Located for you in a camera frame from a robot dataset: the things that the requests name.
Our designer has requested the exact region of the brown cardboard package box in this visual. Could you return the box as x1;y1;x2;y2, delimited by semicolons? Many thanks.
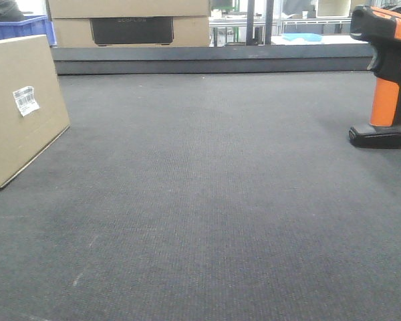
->
0;35;70;189

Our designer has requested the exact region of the orange black barcode scanner gun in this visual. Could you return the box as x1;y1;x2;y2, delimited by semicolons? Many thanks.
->
348;5;401;149

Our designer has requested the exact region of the large printed cardboard box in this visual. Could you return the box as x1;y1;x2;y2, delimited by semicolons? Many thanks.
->
53;17;210;47

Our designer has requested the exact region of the light blue tray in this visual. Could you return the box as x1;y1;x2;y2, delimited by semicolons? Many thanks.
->
281;33;323;44

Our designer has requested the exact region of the dark grey foam mat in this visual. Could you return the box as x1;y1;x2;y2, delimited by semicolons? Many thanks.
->
51;43;373;76

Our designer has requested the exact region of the white barcode label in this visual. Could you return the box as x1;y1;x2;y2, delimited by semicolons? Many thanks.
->
13;86;40;117

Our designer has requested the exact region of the blue plastic crate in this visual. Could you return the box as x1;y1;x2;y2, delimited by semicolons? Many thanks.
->
0;15;57;46

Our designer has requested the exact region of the dark bag in crate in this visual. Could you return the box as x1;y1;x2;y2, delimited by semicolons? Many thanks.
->
0;0;25;22

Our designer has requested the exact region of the black vertical post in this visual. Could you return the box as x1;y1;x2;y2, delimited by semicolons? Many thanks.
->
245;0;255;45

